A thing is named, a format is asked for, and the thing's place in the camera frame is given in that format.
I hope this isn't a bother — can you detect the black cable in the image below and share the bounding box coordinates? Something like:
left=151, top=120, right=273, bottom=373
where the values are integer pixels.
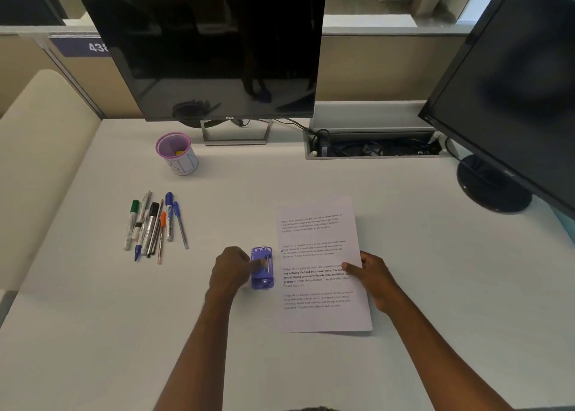
left=274, top=118, right=333, bottom=155

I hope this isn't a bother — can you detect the white cable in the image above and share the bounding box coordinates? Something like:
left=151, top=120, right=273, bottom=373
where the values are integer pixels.
left=429, top=132, right=461, bottom=160

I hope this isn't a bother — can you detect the green cap marker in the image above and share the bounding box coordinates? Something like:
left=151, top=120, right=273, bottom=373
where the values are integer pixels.
left=123, top=199, right=141, bottom=252

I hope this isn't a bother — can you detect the beige cubicle partition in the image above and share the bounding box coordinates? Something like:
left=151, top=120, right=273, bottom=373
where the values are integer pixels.
left=0, top=14, right=475, bottom=119

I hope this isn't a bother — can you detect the blue cap marker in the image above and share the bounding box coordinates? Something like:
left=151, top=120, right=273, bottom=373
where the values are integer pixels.
left=165, top=192, right=175, bottom=243

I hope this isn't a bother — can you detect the grey cable tray box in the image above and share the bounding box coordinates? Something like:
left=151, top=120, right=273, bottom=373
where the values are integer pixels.
left=304, top=100, right=450, bottom=161

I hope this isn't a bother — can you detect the orange pen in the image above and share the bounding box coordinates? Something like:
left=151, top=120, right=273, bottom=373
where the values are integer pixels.
left=157, top=211, right=168, bottom=265

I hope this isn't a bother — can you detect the person's left forearm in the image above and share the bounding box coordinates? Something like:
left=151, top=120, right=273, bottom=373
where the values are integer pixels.
left=152, top=291, right=239, bottom=411

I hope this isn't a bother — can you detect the person's right forearm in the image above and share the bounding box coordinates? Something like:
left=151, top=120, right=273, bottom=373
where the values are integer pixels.
left=382, top=298, right=515, bottom=411

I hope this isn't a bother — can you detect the black cap marker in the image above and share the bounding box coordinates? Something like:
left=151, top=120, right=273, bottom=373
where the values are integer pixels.
left=141, top=202, right=161, bottom=256

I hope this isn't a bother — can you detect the black monitor silver stand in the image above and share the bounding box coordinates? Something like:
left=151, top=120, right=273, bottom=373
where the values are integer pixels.
left=79, top=0, right=326, bottom=147

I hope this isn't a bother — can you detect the stack of printed papers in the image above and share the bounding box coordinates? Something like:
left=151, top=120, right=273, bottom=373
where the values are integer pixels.
left=274, top=195, right=374, bottom=334

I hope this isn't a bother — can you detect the blue number sign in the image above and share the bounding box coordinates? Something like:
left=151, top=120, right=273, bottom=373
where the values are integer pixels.
left=48, top=35, right=111, bottom=59

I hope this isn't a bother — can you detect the white desk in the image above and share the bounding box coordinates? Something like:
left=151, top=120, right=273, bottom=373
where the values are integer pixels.
left=0, top=118, right=575, bottom=411

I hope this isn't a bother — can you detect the slim blue tip marker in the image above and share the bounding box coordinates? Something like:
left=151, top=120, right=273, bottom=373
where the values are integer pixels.
left=134, top=226, right=149, bottom=262

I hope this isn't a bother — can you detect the white marker red label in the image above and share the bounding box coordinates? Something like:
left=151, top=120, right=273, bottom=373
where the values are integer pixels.
left=134, top=190, right=153, bottom=241

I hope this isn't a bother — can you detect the cream curved side panel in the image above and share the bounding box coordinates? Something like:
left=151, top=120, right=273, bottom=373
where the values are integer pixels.
left=0, top=69, right=103, bottom=292

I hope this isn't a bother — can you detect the purple hole punch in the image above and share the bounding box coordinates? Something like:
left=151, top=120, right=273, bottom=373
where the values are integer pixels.
left=249, top=244, right=275, bottom=291

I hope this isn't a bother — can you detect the blue pen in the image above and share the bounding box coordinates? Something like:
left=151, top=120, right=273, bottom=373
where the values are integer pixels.
left=172, top=201, right=189, bottom=250

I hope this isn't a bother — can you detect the person's left hand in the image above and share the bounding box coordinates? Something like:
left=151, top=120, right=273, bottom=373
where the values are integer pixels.
left=208, top=246, right=266, bottom=306

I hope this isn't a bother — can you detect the person's right hand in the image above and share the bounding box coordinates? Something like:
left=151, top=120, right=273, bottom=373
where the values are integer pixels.
left=341, top=250, right=403, bottom=315

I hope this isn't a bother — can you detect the purple rimmed white pen cup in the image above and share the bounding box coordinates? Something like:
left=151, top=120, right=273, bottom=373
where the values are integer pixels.
left=155, top=131, right=199, bottom=177

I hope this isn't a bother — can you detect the black monitor round base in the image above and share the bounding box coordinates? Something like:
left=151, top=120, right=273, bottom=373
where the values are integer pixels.
left=417, top=0, right=575, bottom=222

